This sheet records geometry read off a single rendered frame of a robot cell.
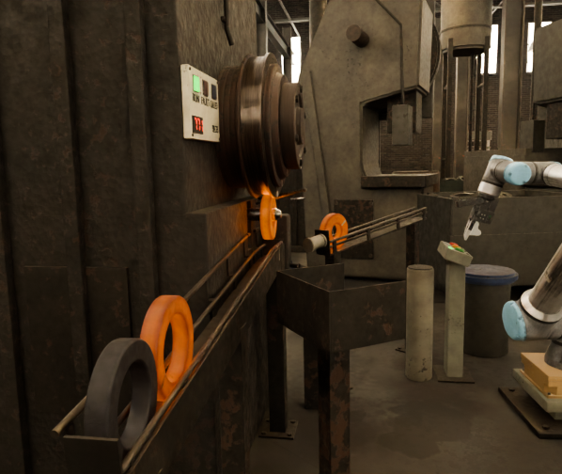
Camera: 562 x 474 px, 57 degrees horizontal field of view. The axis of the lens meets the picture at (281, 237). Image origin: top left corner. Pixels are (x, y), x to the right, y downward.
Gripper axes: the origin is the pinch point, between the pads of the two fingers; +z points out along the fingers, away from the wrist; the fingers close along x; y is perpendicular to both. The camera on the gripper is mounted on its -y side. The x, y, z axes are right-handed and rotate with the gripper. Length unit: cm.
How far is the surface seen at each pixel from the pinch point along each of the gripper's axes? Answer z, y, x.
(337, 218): 10, -54, -15
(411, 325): 45.8, -7.0, -1.0
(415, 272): 21.8, -14.0, -2.0
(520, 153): -71, 82, 298
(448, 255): 9.5, -4.2, -4.6
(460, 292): 24.0, 8.2, 2.4
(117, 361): 19, -73, -174
